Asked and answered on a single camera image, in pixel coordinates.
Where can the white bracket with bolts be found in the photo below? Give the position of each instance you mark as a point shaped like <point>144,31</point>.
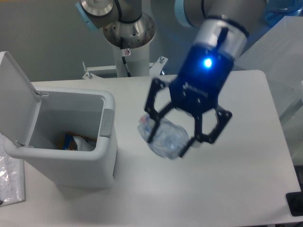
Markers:
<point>156,69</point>

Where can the clear plastic bag wrapper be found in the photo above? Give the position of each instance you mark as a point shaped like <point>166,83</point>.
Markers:
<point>82,145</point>

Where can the clear plastic sheet sleeve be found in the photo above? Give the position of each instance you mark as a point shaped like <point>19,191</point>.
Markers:
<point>12,179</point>

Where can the black device at edge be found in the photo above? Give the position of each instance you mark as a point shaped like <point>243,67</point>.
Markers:
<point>295,203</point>

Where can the blue water jug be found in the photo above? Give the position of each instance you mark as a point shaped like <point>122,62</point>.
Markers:
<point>275,10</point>

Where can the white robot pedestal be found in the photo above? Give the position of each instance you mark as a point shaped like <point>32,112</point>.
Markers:
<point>132,62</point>

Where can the white trash can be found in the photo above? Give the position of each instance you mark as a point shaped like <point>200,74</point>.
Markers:
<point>34,121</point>

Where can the blue orange snack packet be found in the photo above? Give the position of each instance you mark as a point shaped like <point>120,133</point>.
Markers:
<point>69,143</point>

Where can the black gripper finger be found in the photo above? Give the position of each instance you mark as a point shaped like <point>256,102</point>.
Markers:
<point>218,117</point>
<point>156,86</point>

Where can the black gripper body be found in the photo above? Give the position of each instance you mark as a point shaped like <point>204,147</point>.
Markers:
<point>196,88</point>

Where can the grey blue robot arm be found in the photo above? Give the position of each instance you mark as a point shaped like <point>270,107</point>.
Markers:
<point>184,111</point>

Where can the clear plastic water bottle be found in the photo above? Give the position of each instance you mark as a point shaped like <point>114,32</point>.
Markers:
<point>168,140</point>

